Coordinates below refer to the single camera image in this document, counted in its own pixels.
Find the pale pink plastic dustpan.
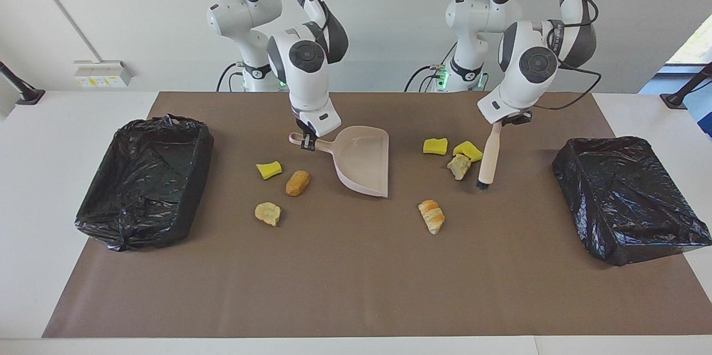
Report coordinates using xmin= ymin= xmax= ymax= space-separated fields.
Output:
xmin=288 ymin=125 xmax=390 ymax=199

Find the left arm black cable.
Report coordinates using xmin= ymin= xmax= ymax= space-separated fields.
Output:
xmin=487 ymin=0 xmax=602 ymax=112

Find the blue object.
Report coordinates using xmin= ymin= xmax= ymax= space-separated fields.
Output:
xmin=690 ymin=93 xmax=712 ymax=139

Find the black bag lined bin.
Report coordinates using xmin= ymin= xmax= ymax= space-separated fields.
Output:
xmin=74 ymin=114 xmax=215 ymax=253
xmin=552 ymin=136 xmax=712 ymax=267

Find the notched yellow sponge piece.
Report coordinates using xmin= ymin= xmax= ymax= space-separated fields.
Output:
xmin=452 ymin=141 xmax=483 ymax=162

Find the brown oval croquette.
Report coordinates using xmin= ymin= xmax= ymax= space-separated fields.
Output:
xmin=285 ymin=170 xmax=310 ymax=197

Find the curved yellow sponge piece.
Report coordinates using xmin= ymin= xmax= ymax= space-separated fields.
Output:
xmin=256 ymin=161 xmax=283 ymax=180

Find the pale bread piece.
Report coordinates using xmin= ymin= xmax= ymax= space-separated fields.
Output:
xmin=254 ymin=202 xmax=282 ymax=227

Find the brown table mat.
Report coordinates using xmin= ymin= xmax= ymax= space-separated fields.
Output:
xmin=42 ymin=92 xmax=712 ymax=339

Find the pale whitish bread chunk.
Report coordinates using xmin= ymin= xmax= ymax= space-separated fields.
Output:
xmin=447 ymin=154 xmax=472 ymax=181

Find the white wall conduit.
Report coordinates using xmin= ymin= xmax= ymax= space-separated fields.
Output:
xmin=21 ymin=0 xmax=103 ymax=63

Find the white wall socket box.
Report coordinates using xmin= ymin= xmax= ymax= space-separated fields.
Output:
xmin=74 ymin=60 xmax=133 ymax=88

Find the beige black-bristle hand brush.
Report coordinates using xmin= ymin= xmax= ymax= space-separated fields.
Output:
xmin=476 ymin=121 xmax=504 ymax=190

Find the black clamp stand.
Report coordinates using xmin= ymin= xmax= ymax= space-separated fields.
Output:
xmin=660 ymin=63 xmax=712 ymax=110
xmin=0 ymin=61 xmax=46 ymax=105

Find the bright window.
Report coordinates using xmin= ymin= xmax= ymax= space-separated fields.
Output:
xmin=666 ymin=21 xmax=712 ymax=66

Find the striped croissant piece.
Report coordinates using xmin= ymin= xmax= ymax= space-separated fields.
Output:
xmin=418 ymin=200 xmax=446 ymax=235

